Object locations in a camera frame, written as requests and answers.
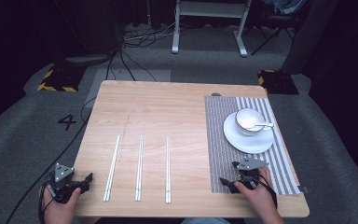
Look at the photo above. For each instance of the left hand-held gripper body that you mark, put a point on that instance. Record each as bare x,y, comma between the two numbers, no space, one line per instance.
62,186

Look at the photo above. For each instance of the dark grey post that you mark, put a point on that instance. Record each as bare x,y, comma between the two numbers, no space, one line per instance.
310,37

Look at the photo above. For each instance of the white spoon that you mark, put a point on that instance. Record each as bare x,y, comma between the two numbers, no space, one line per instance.
262,125

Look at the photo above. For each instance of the person's left hand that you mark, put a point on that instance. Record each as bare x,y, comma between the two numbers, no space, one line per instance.
60,210

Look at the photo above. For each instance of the striped woven placemat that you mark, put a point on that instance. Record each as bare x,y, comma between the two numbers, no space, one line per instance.
222,168

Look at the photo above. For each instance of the white bowl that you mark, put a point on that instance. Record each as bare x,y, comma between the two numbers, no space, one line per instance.
245,118

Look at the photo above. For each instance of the blue cloth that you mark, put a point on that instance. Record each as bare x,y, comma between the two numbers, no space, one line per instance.
287,5

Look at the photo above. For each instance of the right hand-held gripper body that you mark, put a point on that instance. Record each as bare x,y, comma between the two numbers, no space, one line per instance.
248,174

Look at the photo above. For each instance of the dark table grommet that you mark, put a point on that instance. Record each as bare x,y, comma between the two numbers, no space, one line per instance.
216,94

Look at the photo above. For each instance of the black yellow striped stand base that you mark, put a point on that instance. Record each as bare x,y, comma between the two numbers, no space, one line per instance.
278,82
60,79

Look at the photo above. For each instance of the person's right hand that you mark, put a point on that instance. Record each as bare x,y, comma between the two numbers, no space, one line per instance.
259,194

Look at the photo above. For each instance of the white metal desk frame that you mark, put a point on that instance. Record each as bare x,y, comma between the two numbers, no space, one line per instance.
209,9

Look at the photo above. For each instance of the person's blue trousers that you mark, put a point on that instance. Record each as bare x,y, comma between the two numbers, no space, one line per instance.
205,221

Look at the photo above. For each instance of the white round plate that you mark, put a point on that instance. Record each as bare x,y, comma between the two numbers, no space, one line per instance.
245,144

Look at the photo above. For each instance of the black tripod stand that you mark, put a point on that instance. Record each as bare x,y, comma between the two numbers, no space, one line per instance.
272,34

